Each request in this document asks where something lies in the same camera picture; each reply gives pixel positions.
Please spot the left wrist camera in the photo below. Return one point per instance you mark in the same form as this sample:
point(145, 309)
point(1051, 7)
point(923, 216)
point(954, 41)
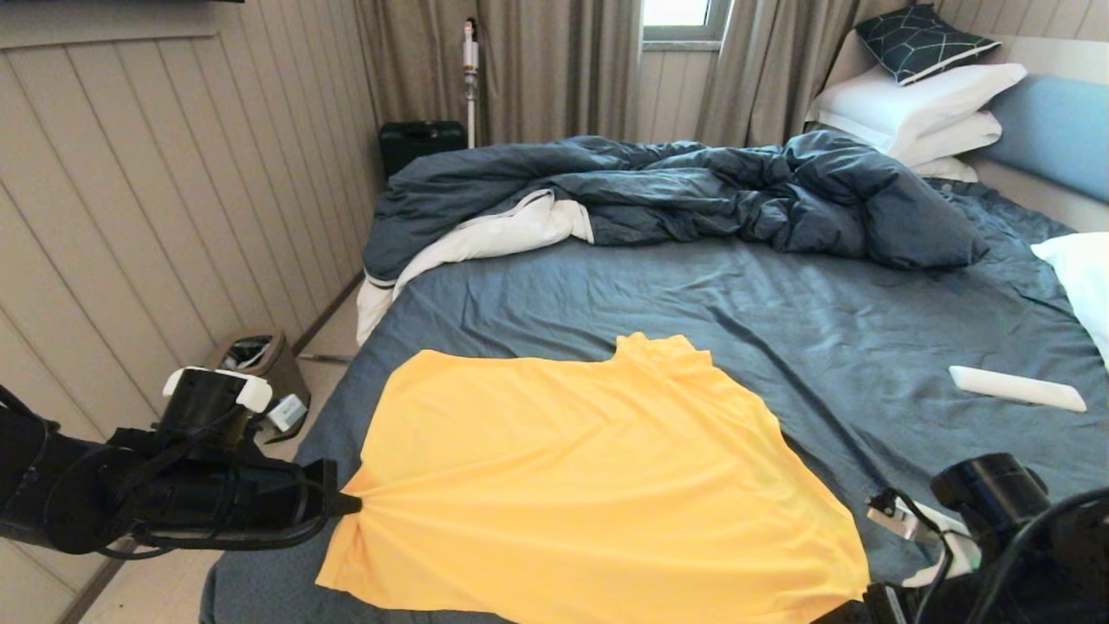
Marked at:
point(288, 414)

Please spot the dark patterned cushion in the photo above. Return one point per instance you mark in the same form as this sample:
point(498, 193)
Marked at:
point(918, 43)

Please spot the yellow t-shirt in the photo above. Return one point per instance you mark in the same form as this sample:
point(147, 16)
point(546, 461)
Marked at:
point(589, 485)

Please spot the grey metal rod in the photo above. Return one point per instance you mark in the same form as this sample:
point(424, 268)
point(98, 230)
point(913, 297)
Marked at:
point(326, 357)

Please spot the crumpled dark blue duvet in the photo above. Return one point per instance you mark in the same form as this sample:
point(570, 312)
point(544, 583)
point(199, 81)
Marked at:
point(693, 186)

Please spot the white remote control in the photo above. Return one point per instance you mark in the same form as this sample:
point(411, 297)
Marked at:
point(1014, 387)

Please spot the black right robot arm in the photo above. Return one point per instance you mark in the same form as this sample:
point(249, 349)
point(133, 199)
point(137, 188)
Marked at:
point(988, 485)

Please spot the beige curtain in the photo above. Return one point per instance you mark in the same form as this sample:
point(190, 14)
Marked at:
point(554, 69)
point(762, 69)

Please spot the crumpled bin bag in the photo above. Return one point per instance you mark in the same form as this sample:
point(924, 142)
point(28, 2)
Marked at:
point(249, 351)

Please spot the blue bed sheet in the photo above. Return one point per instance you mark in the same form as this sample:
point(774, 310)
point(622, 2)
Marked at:
point(866, 329)

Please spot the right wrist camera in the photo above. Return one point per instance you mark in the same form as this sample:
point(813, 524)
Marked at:
point(897, 517)

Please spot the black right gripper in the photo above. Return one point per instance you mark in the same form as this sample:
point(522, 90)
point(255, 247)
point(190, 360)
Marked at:
point(892, 607)

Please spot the window with grey frame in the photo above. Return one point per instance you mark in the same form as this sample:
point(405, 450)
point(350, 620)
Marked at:
point(680, 13)

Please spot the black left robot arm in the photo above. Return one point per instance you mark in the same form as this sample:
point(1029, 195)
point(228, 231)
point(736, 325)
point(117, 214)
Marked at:
point(52, 485)

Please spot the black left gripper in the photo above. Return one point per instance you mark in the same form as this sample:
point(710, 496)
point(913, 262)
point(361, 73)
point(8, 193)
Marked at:
point(260, 507)

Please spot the white stick vacuum cleaner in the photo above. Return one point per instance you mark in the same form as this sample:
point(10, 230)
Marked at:
point(470, 56)

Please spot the large white pillow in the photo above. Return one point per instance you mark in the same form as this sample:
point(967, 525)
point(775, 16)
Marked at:
point(910, 100)

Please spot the dark green suitcase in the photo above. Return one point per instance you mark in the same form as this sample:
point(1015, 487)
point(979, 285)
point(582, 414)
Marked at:
point(420, 143)

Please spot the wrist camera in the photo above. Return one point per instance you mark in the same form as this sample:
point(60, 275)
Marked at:
point(288, 414)
point(897, 517)

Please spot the brown trash bin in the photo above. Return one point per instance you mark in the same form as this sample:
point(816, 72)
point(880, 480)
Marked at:
point(290, 373)

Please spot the blue headboard pad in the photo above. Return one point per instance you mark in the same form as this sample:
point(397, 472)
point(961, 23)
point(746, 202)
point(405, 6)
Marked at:
point(1057, 134)

